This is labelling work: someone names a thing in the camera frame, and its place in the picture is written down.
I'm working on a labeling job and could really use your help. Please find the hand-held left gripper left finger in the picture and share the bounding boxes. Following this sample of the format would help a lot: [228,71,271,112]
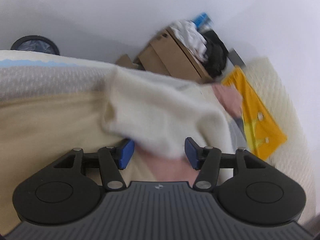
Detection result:
[51,139,136,191]

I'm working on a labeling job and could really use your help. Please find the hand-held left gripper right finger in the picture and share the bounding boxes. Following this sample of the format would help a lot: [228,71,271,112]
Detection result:
[184,137,270,191]

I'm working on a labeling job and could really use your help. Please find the cream and navy sweater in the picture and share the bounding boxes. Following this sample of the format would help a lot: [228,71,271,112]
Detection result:
[101,66,233,160]

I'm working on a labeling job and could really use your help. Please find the black crumpled clothes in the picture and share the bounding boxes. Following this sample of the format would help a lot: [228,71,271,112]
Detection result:
[199,29,230,78]

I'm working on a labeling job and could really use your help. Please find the white crumpled clothes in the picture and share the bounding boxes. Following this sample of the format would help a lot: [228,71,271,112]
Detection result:
[170,19,208,63]

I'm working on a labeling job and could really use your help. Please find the yellow crown pillow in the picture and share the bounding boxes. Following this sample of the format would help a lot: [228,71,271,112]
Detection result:
[221,66,288,161]

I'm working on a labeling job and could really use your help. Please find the checked patchwork quilt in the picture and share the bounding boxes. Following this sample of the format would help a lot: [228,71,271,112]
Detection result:
[0,82,250,233]

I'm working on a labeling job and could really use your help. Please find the wooden nightstand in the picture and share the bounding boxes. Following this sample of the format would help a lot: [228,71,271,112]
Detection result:
[115,27,214,83]

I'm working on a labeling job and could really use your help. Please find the cream quilted headboard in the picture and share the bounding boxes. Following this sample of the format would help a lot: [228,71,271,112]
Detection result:
[244,57,314,183]

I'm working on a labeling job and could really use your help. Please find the blue and white pack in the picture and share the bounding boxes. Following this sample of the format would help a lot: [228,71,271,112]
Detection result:
[191,12,213,28]

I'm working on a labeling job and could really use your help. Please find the black trash bin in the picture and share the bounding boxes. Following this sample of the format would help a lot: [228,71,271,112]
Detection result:
[11,35,61,56]

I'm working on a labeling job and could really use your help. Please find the grey wall switch plate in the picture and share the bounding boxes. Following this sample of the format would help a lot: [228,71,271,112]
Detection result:
[228,48,247,68]

